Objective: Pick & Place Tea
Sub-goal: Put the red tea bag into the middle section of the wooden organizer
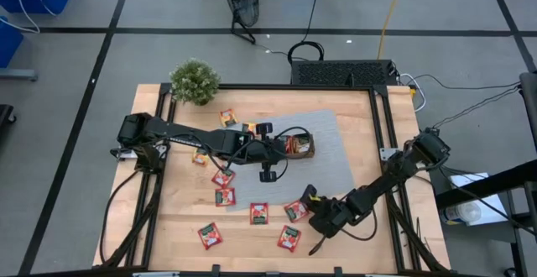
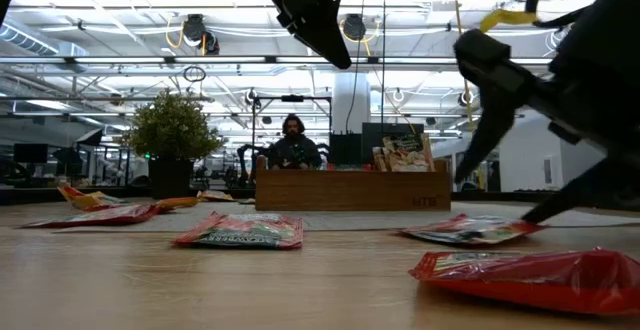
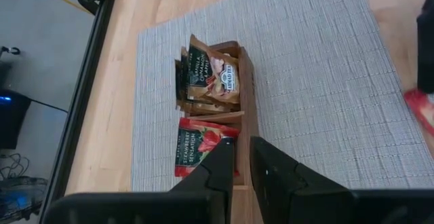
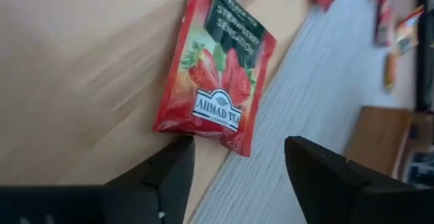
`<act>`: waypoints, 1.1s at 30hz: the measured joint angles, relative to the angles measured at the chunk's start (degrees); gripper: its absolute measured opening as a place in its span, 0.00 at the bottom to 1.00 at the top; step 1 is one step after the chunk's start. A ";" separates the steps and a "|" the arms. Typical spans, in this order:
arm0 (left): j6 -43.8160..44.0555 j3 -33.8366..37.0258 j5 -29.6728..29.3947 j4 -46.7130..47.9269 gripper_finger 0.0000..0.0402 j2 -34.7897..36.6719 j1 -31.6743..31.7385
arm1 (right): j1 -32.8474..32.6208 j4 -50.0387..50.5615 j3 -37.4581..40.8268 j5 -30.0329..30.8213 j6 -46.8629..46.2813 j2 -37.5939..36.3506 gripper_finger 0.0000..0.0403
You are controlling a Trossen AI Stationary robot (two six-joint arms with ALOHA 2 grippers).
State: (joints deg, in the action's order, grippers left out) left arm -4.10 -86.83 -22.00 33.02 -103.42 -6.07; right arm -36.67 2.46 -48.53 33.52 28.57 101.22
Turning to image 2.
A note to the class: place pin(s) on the yellow gripper tag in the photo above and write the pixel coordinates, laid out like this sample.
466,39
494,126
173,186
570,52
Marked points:
505,17

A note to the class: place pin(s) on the black monitor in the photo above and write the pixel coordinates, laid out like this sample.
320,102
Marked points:
370,135

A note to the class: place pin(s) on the wooden tea box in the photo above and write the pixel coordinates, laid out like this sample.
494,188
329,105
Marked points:
350,192

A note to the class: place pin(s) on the black equipment box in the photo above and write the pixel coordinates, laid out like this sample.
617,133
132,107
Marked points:
345,150

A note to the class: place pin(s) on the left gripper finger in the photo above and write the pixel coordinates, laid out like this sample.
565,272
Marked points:
327,35

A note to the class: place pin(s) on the white building column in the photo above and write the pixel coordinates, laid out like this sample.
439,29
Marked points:
342,100

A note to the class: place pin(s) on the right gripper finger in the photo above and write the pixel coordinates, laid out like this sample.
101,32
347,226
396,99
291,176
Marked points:
492,125
600,190

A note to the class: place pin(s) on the black rig stand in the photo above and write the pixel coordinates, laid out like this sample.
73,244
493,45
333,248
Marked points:
292,98

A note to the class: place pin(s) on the small green snack packet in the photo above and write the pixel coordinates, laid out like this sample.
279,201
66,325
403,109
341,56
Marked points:
379,162

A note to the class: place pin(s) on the tan vanilla tea packet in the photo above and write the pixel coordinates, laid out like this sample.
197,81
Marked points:
410,157

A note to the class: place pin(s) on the red strawberry tea packet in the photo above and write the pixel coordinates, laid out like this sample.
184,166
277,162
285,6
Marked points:
525,285
470,230
240,232
100,216

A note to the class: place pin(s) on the green potted plant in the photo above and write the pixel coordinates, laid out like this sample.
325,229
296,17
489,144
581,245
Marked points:
172,130

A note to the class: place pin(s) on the small dark monitor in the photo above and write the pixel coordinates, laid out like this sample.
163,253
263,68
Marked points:
30,154

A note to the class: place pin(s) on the person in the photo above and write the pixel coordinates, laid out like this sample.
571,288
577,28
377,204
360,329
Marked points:
296,152

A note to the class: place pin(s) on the grey woven placemat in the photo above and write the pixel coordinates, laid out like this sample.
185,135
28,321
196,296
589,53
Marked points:
350,220

